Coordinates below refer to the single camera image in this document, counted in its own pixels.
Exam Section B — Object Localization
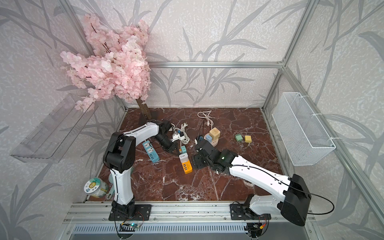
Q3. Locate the white charger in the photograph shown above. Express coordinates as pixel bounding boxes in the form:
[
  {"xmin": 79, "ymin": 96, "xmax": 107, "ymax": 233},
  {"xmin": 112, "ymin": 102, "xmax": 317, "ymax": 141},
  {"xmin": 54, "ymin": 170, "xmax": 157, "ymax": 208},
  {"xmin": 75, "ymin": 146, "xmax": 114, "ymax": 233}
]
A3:
[{"xmin": 179, "ymin": 153, "xmax": 189, "ymax": 164}]

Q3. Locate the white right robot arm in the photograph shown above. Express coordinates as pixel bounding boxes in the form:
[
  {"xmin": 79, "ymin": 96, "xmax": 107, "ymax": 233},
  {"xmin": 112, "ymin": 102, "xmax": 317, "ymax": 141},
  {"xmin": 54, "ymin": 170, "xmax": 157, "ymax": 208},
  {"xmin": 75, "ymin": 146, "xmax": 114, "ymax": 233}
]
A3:
[{"xmin": 194, "ymin": 139, "xmax": 312, "ymax": 227}]

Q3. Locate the orange power strip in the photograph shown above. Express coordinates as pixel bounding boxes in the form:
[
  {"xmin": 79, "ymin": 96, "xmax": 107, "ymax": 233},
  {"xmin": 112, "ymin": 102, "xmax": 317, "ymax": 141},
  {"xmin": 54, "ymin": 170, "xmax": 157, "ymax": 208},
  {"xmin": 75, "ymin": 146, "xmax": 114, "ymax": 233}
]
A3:
[{"xmin": 182, "ymin": 160, "xmax": 193, "ymax": 174}]

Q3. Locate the blue power strip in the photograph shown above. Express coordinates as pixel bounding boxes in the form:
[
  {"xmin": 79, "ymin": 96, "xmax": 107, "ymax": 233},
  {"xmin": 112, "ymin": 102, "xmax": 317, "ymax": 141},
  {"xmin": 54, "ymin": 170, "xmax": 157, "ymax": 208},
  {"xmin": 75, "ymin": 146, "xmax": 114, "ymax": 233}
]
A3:
[{"xmin": 143, "ymin": 141, "xmax": 160, "ymax": 163}]

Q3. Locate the pink cherry blossom tree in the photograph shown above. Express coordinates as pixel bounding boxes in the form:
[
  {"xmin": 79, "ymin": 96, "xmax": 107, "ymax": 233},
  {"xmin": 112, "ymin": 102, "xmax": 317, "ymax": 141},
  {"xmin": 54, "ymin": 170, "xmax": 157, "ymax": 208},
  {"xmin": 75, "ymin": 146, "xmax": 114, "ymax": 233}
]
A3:
[{"xmin": 60, "ymin": 14, "xmax": 151, "ymax": 112}]

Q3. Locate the yellow plug adapter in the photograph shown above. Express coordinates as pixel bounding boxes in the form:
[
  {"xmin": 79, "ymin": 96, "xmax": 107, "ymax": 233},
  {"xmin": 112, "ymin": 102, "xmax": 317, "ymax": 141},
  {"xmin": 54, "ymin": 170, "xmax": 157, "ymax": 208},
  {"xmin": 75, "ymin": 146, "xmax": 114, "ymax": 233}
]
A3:
[{"xmin": 244, "ymin": 135, "xmax": 252, "ymax": 144}]

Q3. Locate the thin white cable of round socket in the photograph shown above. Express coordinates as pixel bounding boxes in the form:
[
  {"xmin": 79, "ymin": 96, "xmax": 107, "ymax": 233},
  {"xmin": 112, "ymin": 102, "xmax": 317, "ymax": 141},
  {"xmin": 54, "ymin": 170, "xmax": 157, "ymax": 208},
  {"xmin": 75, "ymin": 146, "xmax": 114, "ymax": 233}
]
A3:
[{"xmin": 197, "ymin": 110, "xmax": 214, "ymax": 130}]

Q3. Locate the round pink socket base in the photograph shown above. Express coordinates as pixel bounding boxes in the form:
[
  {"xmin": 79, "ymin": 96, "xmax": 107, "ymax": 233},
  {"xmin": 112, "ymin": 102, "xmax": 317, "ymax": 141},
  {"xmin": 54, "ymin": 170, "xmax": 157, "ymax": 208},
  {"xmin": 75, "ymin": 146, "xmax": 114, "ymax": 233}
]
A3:
[{"xmin": 204, "ymin": 133, "xmax": 219, "ymax": 147}]

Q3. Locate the white cable of orange strip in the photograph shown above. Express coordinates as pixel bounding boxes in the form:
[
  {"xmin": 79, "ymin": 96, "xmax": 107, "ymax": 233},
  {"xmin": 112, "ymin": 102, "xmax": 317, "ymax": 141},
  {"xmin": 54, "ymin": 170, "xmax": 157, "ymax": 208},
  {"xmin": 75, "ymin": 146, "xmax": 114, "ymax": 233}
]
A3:
[{"xmin": 172, "ymin": 122, "xmax": 191, "ymax": 146}]

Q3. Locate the beige cube adapter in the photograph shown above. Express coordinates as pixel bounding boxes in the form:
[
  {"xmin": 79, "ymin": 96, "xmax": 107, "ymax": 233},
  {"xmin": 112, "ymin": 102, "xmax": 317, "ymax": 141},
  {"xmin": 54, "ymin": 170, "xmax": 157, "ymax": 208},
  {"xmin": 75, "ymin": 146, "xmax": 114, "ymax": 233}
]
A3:
[{"xmin": 209, "ymin": 128, "xmax": 221, "ymax": 141}]

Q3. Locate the round tape tin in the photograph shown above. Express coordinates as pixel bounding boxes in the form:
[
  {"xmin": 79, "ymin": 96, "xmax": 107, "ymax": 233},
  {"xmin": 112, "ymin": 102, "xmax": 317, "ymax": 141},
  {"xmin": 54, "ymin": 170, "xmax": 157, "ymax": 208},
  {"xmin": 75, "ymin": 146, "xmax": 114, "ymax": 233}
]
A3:
[{"xmin": 84, "ymin": 178, "xmax": 109, "ymax": 198}]

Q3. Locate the clear acrylic wall shelf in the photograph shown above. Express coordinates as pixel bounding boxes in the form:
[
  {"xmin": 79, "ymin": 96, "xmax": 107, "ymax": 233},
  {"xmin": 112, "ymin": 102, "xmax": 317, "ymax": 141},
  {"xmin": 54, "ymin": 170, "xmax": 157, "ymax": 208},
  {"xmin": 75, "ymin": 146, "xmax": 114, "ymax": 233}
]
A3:
[{"xmin": 10, "ymin": 94, "xmax": 99, "ymax": 164}]

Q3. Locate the green plug adapter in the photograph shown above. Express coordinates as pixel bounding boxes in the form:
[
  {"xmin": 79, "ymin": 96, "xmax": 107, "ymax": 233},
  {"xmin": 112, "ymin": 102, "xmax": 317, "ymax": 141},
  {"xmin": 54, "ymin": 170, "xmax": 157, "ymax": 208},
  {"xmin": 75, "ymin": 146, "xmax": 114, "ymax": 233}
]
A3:
[{"xmin": 235, "ymin": 134, "xmax": 243, "ymax": 142}]

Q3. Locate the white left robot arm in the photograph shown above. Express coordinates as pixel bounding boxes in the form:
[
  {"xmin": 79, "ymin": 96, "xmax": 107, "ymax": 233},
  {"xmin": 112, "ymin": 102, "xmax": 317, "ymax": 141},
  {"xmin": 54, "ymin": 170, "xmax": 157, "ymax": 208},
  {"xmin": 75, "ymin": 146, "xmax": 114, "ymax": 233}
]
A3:
[{"xmin": 103, "ymin": 120, "xmax": 178, "ymax": 217}]

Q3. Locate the green dustpan brush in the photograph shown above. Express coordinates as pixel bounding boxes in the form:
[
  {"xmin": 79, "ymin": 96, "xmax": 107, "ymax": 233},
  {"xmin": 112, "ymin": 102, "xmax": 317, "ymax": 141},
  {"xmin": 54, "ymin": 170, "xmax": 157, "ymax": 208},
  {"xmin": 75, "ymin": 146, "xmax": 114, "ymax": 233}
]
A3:
[{"xmin": 106, "ymin": 174, "xmax": 115, "ymax": 200}]

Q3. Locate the blue cube adapter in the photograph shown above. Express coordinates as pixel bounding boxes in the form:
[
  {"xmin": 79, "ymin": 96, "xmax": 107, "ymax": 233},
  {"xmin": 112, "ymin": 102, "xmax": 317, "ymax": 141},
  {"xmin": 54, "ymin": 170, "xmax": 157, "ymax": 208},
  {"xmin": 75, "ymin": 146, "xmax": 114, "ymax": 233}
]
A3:
[{"xmin": 205, "ymin": 134, "xmax": 213, "ymax": 143}]

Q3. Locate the white wire mesh basket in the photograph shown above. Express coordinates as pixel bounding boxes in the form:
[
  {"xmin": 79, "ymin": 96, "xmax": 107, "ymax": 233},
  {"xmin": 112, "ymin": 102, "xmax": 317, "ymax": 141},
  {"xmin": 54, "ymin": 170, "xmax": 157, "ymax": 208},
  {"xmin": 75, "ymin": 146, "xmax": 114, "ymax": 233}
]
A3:
[{"xmin": 272, "ymin": 92, "xmax": 336, "ymax": 166}]

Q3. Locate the teal plug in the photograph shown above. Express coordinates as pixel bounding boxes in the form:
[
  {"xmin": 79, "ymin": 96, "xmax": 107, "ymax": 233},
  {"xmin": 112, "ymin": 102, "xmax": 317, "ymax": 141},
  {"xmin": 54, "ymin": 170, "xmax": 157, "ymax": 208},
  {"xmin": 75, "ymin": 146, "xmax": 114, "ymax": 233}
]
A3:
[{"xmin": 180, "ymin": 146, "xmax": 187, "ymax": 154}]

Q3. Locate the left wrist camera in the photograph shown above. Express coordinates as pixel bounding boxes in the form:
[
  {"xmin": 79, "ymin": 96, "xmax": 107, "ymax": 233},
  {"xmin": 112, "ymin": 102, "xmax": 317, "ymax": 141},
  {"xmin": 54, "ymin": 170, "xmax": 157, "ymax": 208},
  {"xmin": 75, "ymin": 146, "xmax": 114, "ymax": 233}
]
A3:
[{"xmin": 171, "ymin": 132, "xmax": 185, "ymax": 142}]

